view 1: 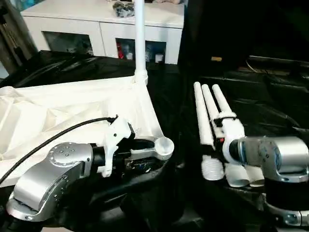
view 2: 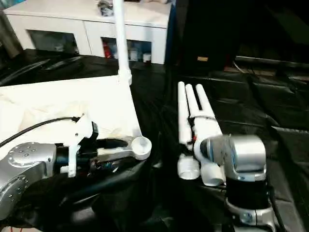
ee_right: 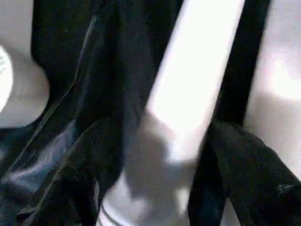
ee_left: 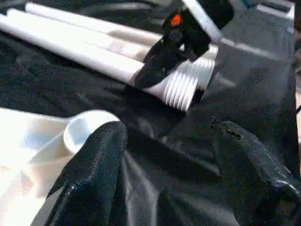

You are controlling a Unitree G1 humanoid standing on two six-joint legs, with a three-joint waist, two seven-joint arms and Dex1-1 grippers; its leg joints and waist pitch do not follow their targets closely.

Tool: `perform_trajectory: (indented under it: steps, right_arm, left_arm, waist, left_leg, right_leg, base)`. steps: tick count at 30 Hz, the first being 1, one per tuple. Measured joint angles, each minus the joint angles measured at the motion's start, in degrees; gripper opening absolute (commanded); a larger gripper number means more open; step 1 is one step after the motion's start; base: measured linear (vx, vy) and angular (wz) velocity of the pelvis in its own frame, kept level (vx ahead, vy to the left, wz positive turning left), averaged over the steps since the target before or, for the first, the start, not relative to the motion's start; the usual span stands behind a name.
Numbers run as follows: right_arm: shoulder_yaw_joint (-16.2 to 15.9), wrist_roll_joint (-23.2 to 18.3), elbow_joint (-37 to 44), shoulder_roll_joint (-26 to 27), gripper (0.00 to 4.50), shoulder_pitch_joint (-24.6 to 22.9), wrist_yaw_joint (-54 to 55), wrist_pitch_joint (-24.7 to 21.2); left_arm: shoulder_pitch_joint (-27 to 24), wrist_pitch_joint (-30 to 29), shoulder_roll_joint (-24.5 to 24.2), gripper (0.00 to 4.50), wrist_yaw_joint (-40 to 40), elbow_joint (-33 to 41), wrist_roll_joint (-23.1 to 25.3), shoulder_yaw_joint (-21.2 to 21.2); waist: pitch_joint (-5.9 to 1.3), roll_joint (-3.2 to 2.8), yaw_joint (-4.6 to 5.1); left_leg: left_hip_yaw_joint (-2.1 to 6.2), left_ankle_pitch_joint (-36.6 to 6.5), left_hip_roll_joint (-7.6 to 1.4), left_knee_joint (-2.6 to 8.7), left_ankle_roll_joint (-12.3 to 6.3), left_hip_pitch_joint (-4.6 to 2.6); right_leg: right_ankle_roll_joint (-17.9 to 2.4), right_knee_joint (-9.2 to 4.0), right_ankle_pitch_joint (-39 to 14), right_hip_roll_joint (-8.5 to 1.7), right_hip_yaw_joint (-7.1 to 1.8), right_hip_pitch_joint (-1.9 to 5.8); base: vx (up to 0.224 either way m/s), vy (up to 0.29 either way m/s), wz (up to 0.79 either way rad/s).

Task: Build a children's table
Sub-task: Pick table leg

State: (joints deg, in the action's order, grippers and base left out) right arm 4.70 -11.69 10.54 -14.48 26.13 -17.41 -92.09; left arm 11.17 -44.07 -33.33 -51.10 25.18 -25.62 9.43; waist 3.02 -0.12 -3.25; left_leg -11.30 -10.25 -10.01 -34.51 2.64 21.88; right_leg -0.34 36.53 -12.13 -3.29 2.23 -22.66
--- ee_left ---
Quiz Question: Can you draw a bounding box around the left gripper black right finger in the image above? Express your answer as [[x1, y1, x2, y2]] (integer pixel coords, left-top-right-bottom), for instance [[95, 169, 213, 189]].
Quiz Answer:
[[211, 115, 301, 226]]

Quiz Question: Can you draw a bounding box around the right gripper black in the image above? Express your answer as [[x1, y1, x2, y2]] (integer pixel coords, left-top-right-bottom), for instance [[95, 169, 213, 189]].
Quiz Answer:
[[136, 8, 211, 89]]

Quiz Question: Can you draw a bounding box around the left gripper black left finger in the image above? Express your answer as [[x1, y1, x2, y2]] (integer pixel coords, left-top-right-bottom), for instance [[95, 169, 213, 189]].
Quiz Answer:
[[44, 121, 129, 226]]

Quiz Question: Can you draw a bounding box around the white plastic table top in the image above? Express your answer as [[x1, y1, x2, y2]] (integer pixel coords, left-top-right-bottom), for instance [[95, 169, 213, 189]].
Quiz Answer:
[[0, 108, 121, 226]]

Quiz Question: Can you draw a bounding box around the black work mat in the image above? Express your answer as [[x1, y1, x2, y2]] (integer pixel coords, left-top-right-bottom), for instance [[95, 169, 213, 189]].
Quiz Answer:
[[0, 0, 301, 226]]

